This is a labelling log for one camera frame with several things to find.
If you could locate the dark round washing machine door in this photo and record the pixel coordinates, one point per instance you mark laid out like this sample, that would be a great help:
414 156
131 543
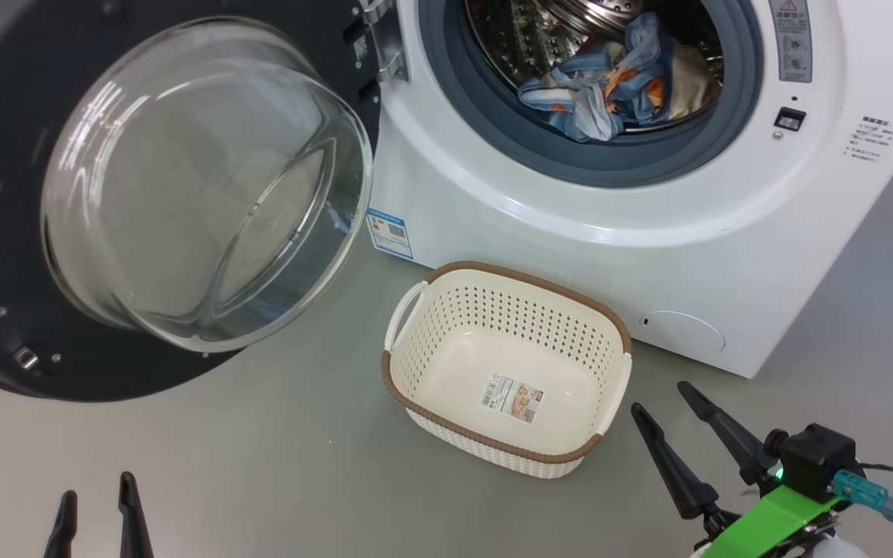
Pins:
206 186

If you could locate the paper basket product label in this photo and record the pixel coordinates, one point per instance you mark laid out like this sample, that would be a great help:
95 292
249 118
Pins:
512 397

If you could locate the teal right camera connector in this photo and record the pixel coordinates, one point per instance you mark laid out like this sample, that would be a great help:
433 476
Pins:
865 492

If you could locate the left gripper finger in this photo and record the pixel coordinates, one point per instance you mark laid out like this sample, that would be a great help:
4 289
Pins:
63 531
134 519

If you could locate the cream garment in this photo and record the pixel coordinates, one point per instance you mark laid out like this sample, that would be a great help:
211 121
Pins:
694 85

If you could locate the blue energy label sticker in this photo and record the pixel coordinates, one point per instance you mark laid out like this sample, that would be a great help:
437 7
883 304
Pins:
390 232

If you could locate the cream perforated laundry basket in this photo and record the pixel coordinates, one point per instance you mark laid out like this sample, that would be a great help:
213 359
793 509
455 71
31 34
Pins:
431 341

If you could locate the white front-load washing machine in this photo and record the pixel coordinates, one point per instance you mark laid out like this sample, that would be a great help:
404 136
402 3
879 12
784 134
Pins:
570 232

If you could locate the grey warning label sticker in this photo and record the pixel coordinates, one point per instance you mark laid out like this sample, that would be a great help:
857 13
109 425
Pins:
791 39

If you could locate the blue garment with orange print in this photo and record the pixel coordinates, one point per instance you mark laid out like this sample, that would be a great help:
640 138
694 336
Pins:
570 108

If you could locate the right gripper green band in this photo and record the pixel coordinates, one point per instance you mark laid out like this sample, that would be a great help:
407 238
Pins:
772 519

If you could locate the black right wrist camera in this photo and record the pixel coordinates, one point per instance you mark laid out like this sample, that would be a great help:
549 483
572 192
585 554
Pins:
818 457

